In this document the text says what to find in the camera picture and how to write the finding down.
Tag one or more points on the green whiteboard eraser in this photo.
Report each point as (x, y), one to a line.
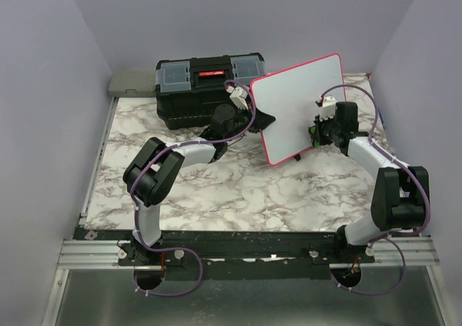
(314, 137)

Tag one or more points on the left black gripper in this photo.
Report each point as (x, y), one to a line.
(261, 121)

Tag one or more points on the grey plastic case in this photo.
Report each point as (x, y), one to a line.
(132, 84)

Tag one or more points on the pink framed whiteboard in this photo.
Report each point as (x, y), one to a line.
(290, 95)

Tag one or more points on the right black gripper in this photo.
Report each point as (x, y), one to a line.
(319, 124)

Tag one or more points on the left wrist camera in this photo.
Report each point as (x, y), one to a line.
(239, 97)

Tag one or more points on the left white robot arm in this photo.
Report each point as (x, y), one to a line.
(150, 176)

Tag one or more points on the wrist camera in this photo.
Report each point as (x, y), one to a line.
(239, 97)
(326, 107)

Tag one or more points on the aluminium extrusion frame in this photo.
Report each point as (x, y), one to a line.
(79, 255)

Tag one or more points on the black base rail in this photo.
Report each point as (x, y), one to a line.
(231, 256)

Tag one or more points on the black plastic toolbox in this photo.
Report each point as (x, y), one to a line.
(188, 91)

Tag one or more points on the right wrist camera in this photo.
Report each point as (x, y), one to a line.
(326, 107)

